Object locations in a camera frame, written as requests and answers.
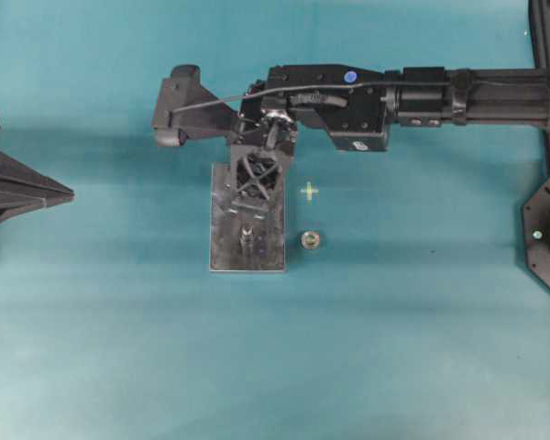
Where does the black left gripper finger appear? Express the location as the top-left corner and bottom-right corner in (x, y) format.
(0, 151), (74, 223)

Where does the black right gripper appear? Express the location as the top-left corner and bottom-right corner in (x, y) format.
(227, 64), (391, 212)

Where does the metal washer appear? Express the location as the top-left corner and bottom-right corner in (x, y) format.
(300, 230), (322, 250)

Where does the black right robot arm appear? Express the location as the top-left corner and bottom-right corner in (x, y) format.
(229, 64), (550, 211)

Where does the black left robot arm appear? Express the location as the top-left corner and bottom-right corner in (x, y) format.
(0, 151), (74, 223)

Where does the grey metal base plate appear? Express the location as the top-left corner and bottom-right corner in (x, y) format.
(209, 163), (285, 272)

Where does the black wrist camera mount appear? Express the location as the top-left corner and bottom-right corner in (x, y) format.
(152, 64), (237, 148)

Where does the black camera cable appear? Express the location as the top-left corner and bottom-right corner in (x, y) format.
(167, 68), (550, 116)

